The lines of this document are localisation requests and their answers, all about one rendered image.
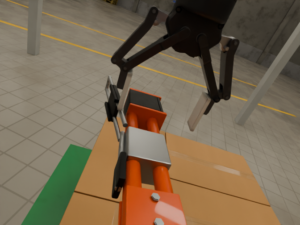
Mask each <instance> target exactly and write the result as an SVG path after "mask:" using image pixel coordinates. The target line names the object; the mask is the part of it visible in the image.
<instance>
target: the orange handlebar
mask: <svg viewBox="0 0 300 225"><path fill-rule="evenodd" d="M126 121H127V124H128V126H127V127H126V128H125V133H126V130H127V128H128V127H129V126H131V127H134V128H138V117H137V115H136V113H134V112H130V113H127V115H126ZM146 128H147V131H150V132H154V133H158V134H160V132H159V128H158V123H157V120H156V119H155V118H149V119H147V121H146ZM153 180H154V189H155V190H151V189H146V188H142V180H141V165H140V163H139V162H138V161H136V160H129V161H126V180H125V182H124V185H123V192H122V201H120V202H119V214H118V225H187V223H186V219H185V215H184V212H183V207H182V204H181V200H180V196H179V194H174V193H173V189H172V185H171V179H170V176H169V171H168V169H167V168H166V167H164V166H158V167H156V168H154V170H153Z"/></svg>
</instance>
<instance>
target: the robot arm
mask: <svg viewBox="0 0 300 225"><path fill-rule="evenodd" d="M236 2H237V0H176V2H175V5H174V8H173V10H172V11H171V12H170V13H169V14H166V13H164V12H163V11H161V10H159V9H158V8H157V7H156V6H151V7H150V9H149V11H148V13H147V16H146V18H145V20H144V21H143V22H142V23H141V24H140V25H139V27H138V28H137V29H136V30H135V31H134V32H133V33H132V34H131V35H130V36H129V38H128V39H127V40H126V41H125V42H124V43H123V44H122V45H121V46H120V47H119V48H118V50H117V51H116V52H115V53H114V54H113V56H112V58H111V62H112V63H113V64H116V65H117V66H119V68H120V74H119V78H118V82H117V88H118V89H122V93H121V97H120V100H119V104H118V107H117V110H118V111H121V110H122V107H123V104H124V101H125V97H126V94H127V91H128V88H129V84H130V81H131V78H132V75H133V68H134V67H136V66H137V65H139V64H141V63H142V62H144V61H146V60H148V59H149V58H151V57H153V56H154V55H156V54H158V53H159V52H161V51H163V50H166V49H168V48H169V47H172V48H173V49H174V50H175V51H176V52H179V53H186V54H187V55H188V56H190V57H193V58H194V57H198V58H199V60H200V64H201V68H202V71H203V75H204V79H205V83H206V87H207V90H208V94H207V92H205V91H204V92H203V93H202V94H201V96H200V98H199V100H198V102H197V104H196V106H195V108H194V110H193V111H192V113H191V115H190V117H189V119H188V121H187V123H188V126H189V129H190V131H194V130H195V128H196V126H197V124H198V123H199V121H200V119H201V117H202V116H203V114H204V115H207V114H208V113H209V111H210V110H211V108H212V106H213V105H214V103H218V102H219V101H220V100H221V99H224V100H229V99H230V97H231V86H232V76H233V62H234V55H235V53H236V50H237V48H238V46H239V43H240V42H239V40H238V39H236V38H234V37H232V36H228V37H227V36H222V35H221V34H222V29H223V27H224V26H225V24H226V22H227V20H228V18H229V16H230V14H231V12H232V10H233V8H234V6H235V4H236ZM163 21H164V22H165V25H166V29H167V34H165V35H164V36H162V37H160V38H159V39H158V40H157V41H155V42H154V43H152V44H150V45H149V46H147V47H146V48H144V49H142V50H141V51H139V52H137V53H136V54H134V55H132V56H131V57H129V58H128V59H125V58H123V57H124V56H125V55H126V54H127V53H128V52H129V51H130V50H131V49H132V48H133V47H134V46H135V45H136V44H137V43H138V42H139V41H140V39H141V38H142V37H143V36H144V35H145V34H146V33H147V32H148V31H149V30H150V29H151V27H152V25H154V26H158V25H159V24H160V22H163ZM218 43H220V50H221V60H220V77H219V89H217V85H216V81H215V76H214V72H213V67H212V63H211V61H212V60H211V55H210V52H209V49H211V48H213V47H214V46H215V45H217V44H218Z"/></svg>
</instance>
